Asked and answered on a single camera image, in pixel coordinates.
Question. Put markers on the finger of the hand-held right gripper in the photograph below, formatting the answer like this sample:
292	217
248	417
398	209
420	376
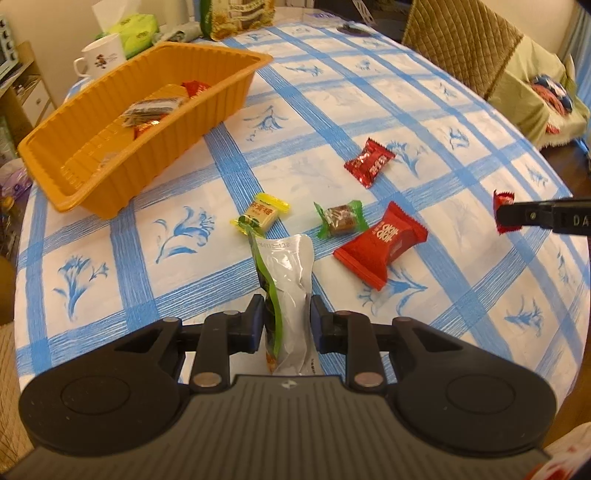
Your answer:
526	214

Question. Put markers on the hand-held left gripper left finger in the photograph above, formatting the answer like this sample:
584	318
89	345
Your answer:
258	323

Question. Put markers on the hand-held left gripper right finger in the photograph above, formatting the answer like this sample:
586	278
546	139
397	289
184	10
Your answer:
316	323

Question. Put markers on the small shiny red candy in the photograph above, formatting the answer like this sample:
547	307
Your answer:
147	127
196	87
503	199

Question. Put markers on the silver green snack pouch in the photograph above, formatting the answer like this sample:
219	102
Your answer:
288	277

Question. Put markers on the red snack packet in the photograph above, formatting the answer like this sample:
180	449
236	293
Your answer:
378	244
369	161

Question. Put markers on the green brown candy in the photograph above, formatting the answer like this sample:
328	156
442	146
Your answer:
341	219

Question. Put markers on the yellow candy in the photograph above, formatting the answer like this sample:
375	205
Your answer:
263	214

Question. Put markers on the yellow plastic tray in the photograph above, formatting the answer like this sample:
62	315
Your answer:
138	170

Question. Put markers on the dark seaweed snack packet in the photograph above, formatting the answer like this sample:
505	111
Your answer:
152	108

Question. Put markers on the red blue striped item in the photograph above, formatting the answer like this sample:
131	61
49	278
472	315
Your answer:
551	94

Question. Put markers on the green covered sofa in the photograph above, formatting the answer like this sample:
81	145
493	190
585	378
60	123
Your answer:
531	60

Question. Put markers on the blue checked tablecloth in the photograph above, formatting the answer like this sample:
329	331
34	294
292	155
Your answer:
300	138

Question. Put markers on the quilted beige chair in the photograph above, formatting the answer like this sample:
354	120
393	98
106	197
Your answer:
7	392
452	41

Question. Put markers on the red white patterned cloth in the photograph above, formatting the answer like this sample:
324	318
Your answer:
568	457

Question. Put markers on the purple tissue pack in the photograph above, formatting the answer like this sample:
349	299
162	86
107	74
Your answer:
16	182

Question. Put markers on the small blue white packet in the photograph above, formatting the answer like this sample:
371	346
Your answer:
323	15

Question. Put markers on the grey rag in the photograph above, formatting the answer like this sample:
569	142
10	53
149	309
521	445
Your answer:
180	33

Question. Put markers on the sunflower seed bag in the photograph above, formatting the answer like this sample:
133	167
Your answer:
235	18

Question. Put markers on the white mug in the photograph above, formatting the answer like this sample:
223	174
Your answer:
104	57

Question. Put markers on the wooden shelf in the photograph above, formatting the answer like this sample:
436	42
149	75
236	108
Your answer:
34	99

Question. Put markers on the green tissue pack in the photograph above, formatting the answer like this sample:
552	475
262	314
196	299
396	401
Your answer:
136	30

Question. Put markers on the mint green toaster oven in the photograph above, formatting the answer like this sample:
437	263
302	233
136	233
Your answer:
7	50

